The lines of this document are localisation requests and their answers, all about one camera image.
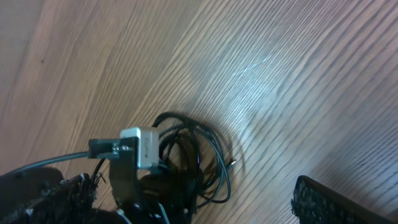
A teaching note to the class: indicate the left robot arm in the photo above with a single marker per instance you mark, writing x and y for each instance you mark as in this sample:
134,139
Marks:
42,169

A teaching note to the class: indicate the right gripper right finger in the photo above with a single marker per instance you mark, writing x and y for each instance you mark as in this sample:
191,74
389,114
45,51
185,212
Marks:
314,203

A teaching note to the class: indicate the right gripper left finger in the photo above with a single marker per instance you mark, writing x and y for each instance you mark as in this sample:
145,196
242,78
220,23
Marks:
41,200

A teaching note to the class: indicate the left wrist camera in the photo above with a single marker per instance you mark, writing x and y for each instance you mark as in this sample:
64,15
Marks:
144,141

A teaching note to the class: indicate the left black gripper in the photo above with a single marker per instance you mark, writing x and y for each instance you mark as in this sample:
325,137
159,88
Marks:
166,195

